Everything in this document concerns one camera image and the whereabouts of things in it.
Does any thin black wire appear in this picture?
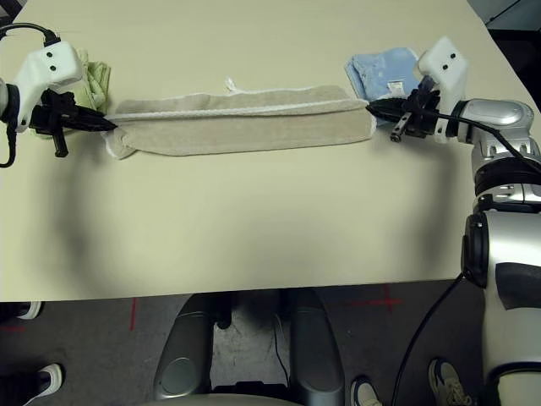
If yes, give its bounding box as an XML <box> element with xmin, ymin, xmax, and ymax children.
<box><xmin>272</xmin><ymin>312</ymin><xmax>292</xmax><ymax>381</ymax></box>

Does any white black sneaker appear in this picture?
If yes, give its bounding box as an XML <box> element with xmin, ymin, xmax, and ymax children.
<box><xmin>15</xmin><ymin>299</ymin><xmax>43</xmax><ymax>321</ymax></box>
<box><xmin>25</xmin><ymin>363</ymin><xmax>67</xmax><ymax>401</ymax></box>

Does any beige robot torso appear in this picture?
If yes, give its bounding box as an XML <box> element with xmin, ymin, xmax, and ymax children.
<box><xmin>150</xmin><ymin>391</ymin><xmax>316</xmax><ymax>406</ymax></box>

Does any grey laced sneaker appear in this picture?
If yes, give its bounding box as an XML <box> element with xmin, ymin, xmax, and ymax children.
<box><xmin>350</xmin><ymin>376</ymin><xmax>384</xmax><ymax>406</ymax></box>
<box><xmin>429</xmin><ymin>358</ymin><xmax>477</xmax><ymax>406</ymax></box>

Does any grey robot right leg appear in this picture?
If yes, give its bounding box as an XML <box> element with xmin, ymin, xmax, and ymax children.
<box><xmin>293</xmin><ymin>289</ymin><xmax>346</xmax><ymax>406</ymax></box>

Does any blue folded towel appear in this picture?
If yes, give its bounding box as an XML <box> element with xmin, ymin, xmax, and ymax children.
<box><xmin>344</xmin><ymin>46</ymin><xmax>424</xmax><ymax>128</ymax></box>

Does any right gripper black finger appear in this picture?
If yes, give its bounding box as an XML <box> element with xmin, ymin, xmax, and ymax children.
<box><xmin>365</xmin><ymin>96</ymin><xmax>409</xmax><ymax>110</ymax></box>
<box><xmin>366</xmin><ymin>106</ymin><xmax>409</xmax><ymax>120</ymax></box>

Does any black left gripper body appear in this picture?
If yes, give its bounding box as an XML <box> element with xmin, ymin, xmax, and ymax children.
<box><xmin>30</xmin><ymin>91</ymin><xmax>78</xmax><ymax>158</ymax></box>

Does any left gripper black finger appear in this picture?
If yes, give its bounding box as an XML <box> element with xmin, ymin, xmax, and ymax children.
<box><xmin>69</xmin><ymin>118</ymin><xmax>115</xmax><ymax>133</ymax></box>
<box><xmin>72</xmin><ymin>105</ymin><xmax>117</xmax><ymax>127</ymax></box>

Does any black vertical post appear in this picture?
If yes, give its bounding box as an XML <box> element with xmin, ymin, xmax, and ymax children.
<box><xmin>213</xmin><ymin>294</ymin><xmax>232</xmax><ymax>332</ymax></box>

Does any beige towel with white trim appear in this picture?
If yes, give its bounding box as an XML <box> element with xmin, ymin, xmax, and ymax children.
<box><xmin>101</xmin><ymin>75</ymin><xmax>378</xmax><ymax>161</ymax></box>

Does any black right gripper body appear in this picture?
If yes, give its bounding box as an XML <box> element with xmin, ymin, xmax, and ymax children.
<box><xmin>391</xmin><ymin>87</ymin><xmax>440</xmax><ymax>140</ymax></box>

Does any black left wrist camera cable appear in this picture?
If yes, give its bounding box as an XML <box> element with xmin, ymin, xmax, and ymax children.
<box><xmin>0</xmin><ymin>23</ymin><xmax>60</xmax><ymax>170</ymax></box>

